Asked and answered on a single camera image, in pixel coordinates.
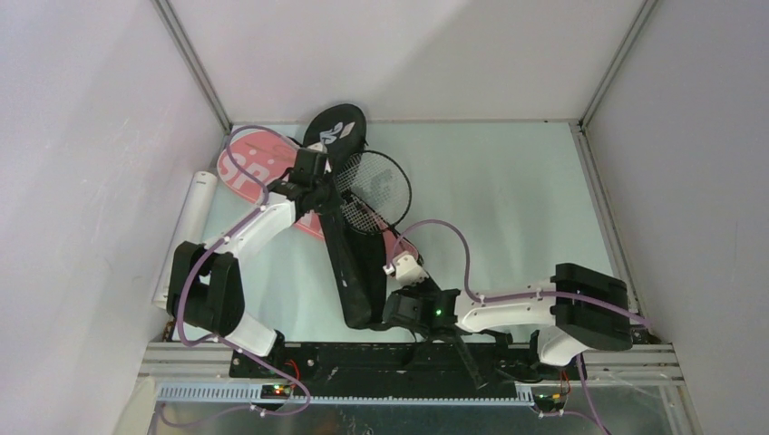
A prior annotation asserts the pink SPORT racket bag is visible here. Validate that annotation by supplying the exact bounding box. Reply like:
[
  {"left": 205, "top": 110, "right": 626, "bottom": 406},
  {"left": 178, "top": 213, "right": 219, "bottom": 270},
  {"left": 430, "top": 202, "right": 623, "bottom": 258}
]
[{"left": 216, "top": 130, "right": 422, "bottom": 271}]

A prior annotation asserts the black racket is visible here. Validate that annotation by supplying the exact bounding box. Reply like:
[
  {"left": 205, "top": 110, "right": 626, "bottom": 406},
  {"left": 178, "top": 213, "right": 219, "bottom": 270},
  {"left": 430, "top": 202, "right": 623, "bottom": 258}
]
[{"left": 335, "top": 151, "right": 488, "bottom": 390}]

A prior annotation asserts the black racket bag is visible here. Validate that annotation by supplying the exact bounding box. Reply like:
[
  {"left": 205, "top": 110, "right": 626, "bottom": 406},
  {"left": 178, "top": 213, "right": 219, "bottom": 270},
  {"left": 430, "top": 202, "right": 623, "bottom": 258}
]
[{"left": 302, "top": 102, "right": 391, "bottom": 332}]

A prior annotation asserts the white shuttlecock tube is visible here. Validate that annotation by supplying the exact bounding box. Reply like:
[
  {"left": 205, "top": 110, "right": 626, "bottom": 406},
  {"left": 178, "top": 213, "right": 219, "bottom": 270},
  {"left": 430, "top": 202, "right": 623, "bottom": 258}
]
[{"left": 152, "top": 171, "right": 218, "bottom": 309}]

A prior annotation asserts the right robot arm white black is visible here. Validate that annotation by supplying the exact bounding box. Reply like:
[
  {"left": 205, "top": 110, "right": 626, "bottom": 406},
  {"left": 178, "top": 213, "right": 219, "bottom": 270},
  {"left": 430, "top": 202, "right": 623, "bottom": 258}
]
[{"left": 383, "top": 256, "right": 637, "bottom": 379}]

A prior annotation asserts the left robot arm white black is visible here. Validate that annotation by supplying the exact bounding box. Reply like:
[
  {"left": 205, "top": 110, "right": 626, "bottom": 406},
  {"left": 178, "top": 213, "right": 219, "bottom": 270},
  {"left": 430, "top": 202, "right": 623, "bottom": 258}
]
[{"left": 166, "top": 147, "right": 334, "bottom": 378}]

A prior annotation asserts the right controller board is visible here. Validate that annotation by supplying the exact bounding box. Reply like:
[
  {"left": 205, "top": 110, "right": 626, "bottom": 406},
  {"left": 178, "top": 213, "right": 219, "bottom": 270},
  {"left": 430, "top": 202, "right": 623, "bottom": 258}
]
[{"left": 533, "top": 393, "right": 569, "bottom": 414}]

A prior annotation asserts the controller board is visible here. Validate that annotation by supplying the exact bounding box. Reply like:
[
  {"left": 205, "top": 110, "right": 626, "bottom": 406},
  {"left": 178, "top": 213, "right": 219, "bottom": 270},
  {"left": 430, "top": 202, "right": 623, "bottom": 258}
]
[
  {"left": 259, "top": 384, "right": 292, "bottom": 401},
  {"left": 533, "top": 393, "right": 569, "bottom": 414}
]

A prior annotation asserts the left controller board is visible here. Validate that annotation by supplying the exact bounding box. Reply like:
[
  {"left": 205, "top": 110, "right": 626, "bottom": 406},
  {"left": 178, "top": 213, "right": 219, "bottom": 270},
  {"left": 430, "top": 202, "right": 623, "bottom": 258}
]
[{"left": 259, "top": 384, "right": 292, "bottom": 401}]

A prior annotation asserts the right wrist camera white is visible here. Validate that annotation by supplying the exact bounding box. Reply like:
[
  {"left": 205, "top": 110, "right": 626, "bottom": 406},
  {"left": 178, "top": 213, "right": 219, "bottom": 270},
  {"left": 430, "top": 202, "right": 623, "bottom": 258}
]
[{"left": 383, "top": 251, "right": 429, "bottom": 286}]

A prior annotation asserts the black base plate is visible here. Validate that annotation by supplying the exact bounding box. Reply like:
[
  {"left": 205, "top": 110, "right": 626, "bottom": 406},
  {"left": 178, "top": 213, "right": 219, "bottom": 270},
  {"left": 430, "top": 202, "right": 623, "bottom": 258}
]
[{"left": 230, "top": 342, "right": 587, "bottom": 399}]

